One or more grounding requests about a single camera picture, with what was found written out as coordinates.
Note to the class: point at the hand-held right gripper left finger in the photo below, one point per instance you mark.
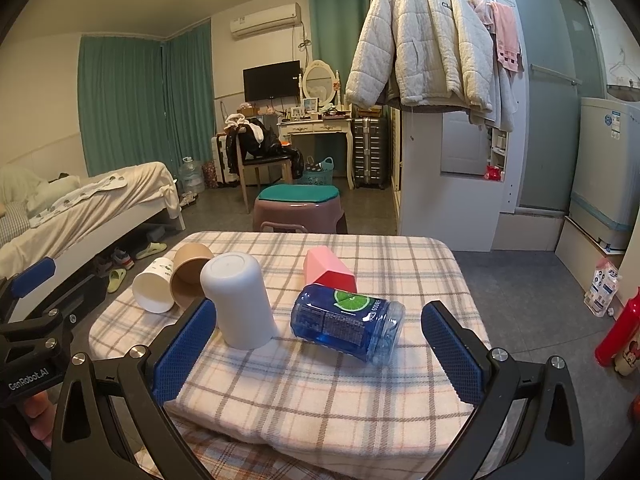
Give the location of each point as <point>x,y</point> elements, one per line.
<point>185,350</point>

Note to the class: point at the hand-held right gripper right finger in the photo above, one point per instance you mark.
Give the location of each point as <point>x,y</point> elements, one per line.
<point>452,360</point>

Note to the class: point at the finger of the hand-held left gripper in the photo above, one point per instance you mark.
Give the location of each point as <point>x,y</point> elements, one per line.
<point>32,277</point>

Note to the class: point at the white paper cup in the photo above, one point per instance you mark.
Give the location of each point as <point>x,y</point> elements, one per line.
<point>152,285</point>

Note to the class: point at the white plastic cup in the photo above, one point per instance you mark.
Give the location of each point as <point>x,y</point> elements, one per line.
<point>240,300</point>

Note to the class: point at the brown paper cup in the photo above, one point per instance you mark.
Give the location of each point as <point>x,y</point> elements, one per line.
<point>189,272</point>

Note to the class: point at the pink plastic cup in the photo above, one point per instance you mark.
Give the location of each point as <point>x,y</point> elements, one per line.
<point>327,270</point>

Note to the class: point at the person's left hand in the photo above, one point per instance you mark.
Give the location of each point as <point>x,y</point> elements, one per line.
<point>37,407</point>

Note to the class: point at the green slipper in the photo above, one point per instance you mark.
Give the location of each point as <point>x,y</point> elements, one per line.
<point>117,280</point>

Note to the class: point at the grey sneaker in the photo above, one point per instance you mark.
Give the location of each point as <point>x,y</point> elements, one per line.
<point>120,259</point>

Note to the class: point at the bed with beige sheet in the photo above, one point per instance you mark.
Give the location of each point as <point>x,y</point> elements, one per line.
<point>90,200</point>

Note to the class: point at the pale yellow slipper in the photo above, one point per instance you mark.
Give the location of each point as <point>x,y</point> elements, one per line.
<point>151,250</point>

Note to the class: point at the blue plastic bottle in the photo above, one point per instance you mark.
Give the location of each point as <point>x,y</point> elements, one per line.
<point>340,320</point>

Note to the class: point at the plaid cloth covered table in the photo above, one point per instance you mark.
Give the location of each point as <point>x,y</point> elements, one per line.
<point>310,400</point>

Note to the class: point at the white cabinet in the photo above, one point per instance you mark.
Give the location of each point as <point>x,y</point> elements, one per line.
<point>445,200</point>

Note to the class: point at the white plastic package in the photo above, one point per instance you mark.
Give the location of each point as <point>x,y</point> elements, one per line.
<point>602,287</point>

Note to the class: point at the red bottle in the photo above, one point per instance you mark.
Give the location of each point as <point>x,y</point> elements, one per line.
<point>620,332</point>

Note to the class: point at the clear water jug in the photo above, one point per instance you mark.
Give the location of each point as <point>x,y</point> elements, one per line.
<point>191,175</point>

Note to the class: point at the pink plastic stool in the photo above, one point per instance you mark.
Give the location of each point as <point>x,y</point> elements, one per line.
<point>300,215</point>

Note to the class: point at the patterned gift bag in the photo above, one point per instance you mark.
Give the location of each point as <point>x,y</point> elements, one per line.
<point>209,174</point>

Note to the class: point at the teal stool cushion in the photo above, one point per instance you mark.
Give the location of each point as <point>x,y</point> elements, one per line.
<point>297,193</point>

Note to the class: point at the white suitcase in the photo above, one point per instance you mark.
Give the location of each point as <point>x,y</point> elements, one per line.
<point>222,160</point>

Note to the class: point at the wide green curtain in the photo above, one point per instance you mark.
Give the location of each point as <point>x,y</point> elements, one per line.
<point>130,105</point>

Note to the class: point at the wooden chair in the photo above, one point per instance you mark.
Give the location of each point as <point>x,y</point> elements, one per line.
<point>265,162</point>

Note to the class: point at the black jacket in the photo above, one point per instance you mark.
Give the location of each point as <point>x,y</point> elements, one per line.
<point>260,142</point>

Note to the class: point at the teal plastic basket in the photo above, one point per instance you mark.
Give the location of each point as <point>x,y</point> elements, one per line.
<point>317,172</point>

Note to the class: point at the dark hard suitcase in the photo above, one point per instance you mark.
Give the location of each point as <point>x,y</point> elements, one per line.
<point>370,152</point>

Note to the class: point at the white washing machine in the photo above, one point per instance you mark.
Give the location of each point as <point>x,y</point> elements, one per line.
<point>600,170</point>

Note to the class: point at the white dressing table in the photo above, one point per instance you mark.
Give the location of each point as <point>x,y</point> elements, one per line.
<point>312,127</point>

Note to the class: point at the frosted glass sliding door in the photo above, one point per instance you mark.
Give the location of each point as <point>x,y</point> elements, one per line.
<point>545,110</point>

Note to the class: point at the black television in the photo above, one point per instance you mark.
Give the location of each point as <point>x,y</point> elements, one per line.
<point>271,81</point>

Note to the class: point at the oval white mirror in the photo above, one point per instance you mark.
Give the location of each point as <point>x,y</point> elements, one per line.
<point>318,80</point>

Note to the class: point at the white puffer jacket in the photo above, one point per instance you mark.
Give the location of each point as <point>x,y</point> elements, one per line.
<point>420,40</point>

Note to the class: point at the pink towel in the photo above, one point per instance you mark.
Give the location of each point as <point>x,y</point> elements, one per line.
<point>507,35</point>

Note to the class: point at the white air conditioner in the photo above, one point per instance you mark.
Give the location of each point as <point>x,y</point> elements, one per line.
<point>267,19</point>

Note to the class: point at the narrow green curtain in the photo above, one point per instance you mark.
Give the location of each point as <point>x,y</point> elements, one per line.
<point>340,25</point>

